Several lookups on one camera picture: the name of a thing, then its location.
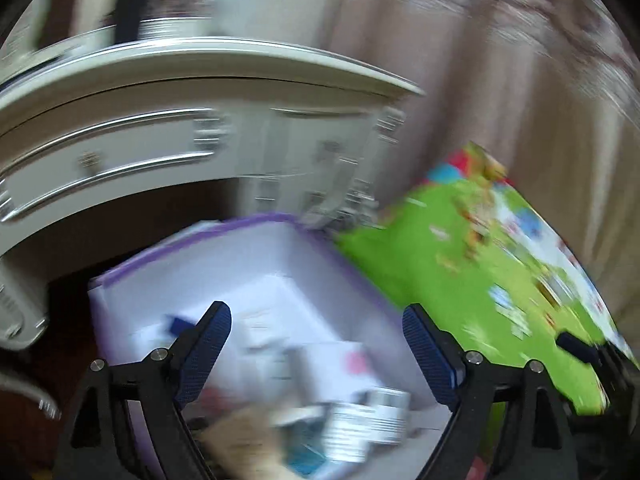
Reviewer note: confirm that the blue flat item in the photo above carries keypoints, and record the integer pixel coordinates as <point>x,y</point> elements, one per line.
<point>181,325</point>

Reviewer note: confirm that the white dresser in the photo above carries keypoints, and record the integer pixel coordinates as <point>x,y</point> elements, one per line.
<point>175,125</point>

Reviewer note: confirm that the white purple-rimmed storage box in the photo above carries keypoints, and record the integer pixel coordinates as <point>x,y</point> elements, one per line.
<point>260,270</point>

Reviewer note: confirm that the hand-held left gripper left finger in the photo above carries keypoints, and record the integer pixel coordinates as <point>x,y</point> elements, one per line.
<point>207,350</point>

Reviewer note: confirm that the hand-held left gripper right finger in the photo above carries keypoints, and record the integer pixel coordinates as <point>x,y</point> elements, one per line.
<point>430,355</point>

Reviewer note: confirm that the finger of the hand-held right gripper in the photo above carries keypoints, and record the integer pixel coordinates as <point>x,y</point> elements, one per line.
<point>577,347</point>

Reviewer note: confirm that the beige patterned curtain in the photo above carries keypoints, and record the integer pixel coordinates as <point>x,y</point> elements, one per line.
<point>500,85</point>

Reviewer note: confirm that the white box with label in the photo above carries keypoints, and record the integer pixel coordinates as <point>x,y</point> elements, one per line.
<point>362,425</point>

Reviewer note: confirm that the green cartoon printed cloth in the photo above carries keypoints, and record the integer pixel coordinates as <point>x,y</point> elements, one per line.
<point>450,270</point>

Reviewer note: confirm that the white box with pink print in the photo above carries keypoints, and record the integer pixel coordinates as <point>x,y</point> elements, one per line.
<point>330,367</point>

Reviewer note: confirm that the beige cardboard box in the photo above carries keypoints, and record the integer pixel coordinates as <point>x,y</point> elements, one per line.
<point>245,440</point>

